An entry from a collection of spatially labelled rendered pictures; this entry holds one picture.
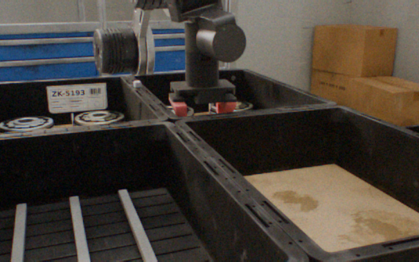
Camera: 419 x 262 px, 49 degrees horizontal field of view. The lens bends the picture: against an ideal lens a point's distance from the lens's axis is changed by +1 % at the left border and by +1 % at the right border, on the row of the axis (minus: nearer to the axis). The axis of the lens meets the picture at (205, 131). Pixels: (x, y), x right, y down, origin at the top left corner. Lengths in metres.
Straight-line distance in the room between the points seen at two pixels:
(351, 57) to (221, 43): 3.56
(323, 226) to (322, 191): 0.11
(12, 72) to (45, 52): 0.21
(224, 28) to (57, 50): 2.19
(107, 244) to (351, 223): 0.31
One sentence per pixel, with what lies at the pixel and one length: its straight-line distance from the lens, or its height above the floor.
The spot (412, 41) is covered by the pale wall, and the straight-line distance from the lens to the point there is 4.34.
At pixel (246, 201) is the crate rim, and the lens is 0.42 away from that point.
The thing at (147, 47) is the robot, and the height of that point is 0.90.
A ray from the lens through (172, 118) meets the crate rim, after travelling 0.69.
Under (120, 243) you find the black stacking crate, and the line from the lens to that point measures 0.56.
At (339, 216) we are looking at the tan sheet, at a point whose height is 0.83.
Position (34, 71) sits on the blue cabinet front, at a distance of 2.82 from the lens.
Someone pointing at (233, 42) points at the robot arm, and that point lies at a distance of 0.68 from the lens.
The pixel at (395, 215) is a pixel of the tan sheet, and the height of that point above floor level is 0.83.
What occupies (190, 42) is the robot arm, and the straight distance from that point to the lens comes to 0.75.
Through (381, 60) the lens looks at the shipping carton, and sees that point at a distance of 4.31.
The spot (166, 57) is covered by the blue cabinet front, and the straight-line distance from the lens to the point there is 2.98.
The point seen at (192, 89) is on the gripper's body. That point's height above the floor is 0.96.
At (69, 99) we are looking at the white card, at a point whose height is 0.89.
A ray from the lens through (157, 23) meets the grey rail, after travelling 2.92.
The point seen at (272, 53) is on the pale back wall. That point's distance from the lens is 4.37.
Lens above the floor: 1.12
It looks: 17 degrees down
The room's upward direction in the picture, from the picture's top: straight up
